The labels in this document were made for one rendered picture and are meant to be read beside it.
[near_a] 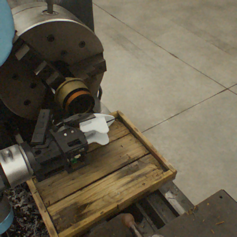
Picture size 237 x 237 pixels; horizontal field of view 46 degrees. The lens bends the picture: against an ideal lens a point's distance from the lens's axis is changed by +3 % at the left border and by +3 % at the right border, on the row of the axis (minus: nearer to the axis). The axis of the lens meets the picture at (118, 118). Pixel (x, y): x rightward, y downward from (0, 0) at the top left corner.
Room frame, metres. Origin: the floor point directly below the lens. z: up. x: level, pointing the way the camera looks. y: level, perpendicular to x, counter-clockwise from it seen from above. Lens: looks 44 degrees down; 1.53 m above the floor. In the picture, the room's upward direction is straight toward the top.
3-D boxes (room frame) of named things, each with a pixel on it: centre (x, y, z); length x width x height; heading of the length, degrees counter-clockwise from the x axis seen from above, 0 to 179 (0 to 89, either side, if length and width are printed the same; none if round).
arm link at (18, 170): (0.34, 0.20, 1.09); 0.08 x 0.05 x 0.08; 32
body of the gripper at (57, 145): (0.37, 0.13, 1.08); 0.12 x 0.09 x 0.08; 122
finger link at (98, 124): (0.43, 0.04, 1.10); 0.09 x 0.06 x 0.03; 122
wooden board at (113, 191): (0.48, 0.07, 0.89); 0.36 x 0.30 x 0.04; 122
